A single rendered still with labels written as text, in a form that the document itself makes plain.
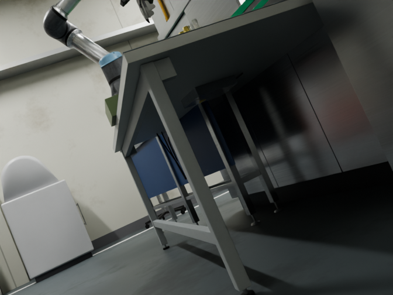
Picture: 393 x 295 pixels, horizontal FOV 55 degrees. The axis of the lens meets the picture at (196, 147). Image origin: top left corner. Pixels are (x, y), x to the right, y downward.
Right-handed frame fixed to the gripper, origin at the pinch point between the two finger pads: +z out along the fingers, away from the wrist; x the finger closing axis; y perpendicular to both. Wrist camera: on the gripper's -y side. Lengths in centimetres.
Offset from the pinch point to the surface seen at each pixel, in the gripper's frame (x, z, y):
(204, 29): -83, 46, -9
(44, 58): 295, -124, -61
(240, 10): -34, 25, 31
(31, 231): 242, 70, -138
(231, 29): -82, 48, -1
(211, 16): 9.9, 5.6, 37.6
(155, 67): -79, 50, -26
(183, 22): 43, -10, 33
